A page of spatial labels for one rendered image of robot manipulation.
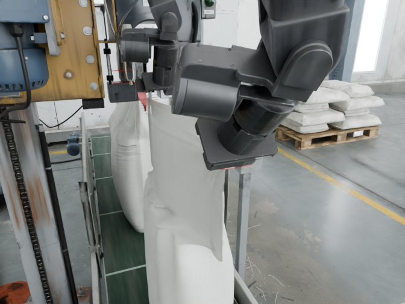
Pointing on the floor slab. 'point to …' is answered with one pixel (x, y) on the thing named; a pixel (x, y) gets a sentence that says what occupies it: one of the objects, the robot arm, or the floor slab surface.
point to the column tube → (35, 172)
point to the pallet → (287, 134)
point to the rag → (14, 292)
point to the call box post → (244, 179)
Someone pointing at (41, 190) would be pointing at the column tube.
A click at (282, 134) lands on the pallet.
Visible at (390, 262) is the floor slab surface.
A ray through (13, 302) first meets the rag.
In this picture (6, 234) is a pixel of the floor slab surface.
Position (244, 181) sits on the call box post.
